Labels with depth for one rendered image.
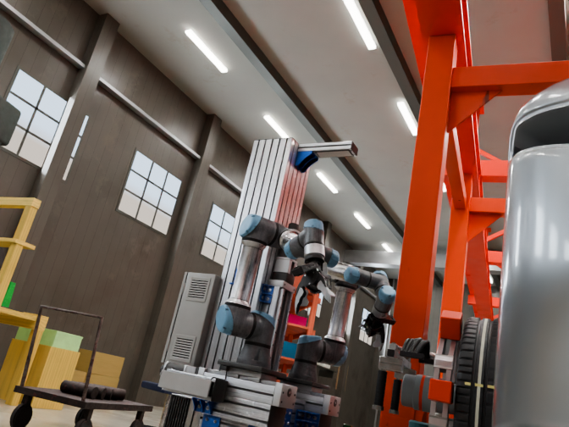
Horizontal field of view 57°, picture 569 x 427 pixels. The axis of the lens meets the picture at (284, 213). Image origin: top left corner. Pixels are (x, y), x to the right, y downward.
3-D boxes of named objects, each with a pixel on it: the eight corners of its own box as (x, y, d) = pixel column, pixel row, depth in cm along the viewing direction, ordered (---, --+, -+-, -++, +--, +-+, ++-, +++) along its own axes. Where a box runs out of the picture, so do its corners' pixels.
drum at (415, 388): (453, 417, 199) (456, 379, 203) (398, 406, 207) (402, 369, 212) (456, 418, 211) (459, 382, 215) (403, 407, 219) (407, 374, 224)
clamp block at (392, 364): (400, 372, 200) (402, 358, 202) (378, 368, 204) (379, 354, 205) (403, 374, 204) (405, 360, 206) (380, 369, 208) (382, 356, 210)
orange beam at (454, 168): (447, 98, 320) (449, 82, 323) (431, 99, 324) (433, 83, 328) (466, 208, 471) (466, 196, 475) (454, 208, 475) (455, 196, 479)
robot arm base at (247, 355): (229, 361, 222) (234, 338, 225) (247, 366, 234) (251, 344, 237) (259, 367, 215) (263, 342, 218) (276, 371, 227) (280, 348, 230)
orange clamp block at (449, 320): (460, 341, 197) (461, 319, 195) (439, 338, 201) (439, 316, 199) (462, 333, 204) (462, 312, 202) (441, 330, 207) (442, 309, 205)
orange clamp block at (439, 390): (452, 404, 182) (450, 402, 175) (429, 400, 186) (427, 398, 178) (455, 384, 185) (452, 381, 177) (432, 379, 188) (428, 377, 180)
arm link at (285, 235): (281, 250, 249) (334, 275, 205) (262, 243, 244) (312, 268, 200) (290, 227, 249) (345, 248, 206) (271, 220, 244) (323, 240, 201)
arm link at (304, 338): (290, 357, 271) (295, 332, 276) (314, 363, 275) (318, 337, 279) (299, 357, 260) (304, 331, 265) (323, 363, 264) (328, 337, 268)
